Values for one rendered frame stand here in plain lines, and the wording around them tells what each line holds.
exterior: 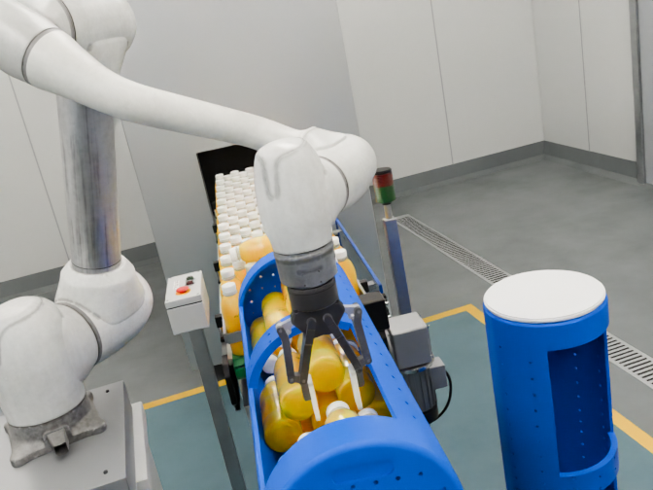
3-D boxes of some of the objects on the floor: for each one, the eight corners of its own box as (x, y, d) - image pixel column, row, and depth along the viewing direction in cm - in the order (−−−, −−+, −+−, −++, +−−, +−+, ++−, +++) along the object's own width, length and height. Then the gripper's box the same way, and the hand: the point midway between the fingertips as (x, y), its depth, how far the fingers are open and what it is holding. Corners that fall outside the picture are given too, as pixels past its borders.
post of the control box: (260, 593, 236) (185, 321, 204) (259, 584, 240) (186, 316, 208) (272, 590, 237) (198, 318, 205) (271, 581, 241) (199, 313, 209)
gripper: (249, 302, 104) (282, 438, 111) (377, 272, 105) (401, 407, 113) (246, 285, 111) (278, 413, 118) (366, 256, 112) (390, 384, 120)
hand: (334, 395), depth 115 cm, fingers open, 6 cm apart
